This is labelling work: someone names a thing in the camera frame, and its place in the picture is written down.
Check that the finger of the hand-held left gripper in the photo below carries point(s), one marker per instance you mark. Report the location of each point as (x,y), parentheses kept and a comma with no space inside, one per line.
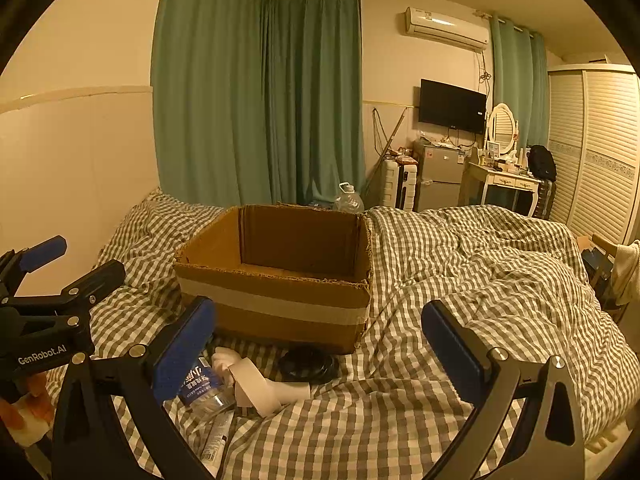
(45,252)
(95,282)

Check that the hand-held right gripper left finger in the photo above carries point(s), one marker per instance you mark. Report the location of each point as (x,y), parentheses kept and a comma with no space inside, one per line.
(184,357)

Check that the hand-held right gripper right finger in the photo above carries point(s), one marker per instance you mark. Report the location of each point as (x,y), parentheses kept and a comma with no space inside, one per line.
(450,355)

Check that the clear plastic water bottle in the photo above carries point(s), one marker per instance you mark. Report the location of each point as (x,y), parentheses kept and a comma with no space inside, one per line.
(210,395)

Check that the white squeeze tube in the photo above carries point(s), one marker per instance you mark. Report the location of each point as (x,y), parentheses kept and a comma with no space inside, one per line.
(216,442)

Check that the brown cardboard box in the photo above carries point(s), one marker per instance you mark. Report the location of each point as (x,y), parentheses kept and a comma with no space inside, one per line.
(275,305)

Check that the person's left hand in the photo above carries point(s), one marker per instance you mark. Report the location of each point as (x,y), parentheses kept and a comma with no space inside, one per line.
(35,402)

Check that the grey checkered blanket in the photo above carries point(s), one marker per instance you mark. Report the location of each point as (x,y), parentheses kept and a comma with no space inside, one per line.
(450,270)

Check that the wooden chair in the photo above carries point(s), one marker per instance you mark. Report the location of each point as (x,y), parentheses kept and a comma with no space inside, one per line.
(597,265)

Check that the white suitcase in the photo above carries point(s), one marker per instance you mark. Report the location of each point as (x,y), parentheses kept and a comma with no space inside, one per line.
(397,185)

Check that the small grey fridge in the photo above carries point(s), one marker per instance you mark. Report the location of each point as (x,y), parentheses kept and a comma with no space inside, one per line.
(440,175)

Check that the dark striped suitcase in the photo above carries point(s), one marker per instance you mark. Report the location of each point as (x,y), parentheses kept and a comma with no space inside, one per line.
(546,200)

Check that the white dressing table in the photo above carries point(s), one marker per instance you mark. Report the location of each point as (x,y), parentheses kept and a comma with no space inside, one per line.
(500,177)

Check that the large clear water jug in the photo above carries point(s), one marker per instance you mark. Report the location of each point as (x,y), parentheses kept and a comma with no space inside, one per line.
(348,201)

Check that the white towel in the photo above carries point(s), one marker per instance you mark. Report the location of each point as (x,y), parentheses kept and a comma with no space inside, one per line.
(629,270)

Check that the broom sticks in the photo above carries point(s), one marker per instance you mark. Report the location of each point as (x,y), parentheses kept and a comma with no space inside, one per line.
(385,152)

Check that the black backpack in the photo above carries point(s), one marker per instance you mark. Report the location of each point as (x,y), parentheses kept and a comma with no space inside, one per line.
(542,162)

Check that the wide green curtain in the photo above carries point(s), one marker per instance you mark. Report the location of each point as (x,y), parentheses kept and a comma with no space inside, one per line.
(210,85)

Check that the white oval mirror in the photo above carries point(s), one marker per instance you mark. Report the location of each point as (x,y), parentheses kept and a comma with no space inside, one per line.
(501,127)

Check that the white louvred wardrobe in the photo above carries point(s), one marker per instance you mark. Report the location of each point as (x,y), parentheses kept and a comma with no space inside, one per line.
(600,160)

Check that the narrow green curtain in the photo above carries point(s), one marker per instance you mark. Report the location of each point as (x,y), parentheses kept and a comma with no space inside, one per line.
(517,75)

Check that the green corner curtain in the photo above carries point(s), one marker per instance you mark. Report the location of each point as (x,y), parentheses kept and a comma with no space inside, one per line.
(315,95)

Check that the white air conditioner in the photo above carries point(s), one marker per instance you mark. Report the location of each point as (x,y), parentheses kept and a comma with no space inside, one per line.
(445,27)

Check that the small picture frame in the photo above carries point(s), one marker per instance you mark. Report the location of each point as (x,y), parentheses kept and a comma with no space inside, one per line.
(493,149)

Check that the black wall television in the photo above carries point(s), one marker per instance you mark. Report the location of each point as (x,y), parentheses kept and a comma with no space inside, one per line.
(452,105)

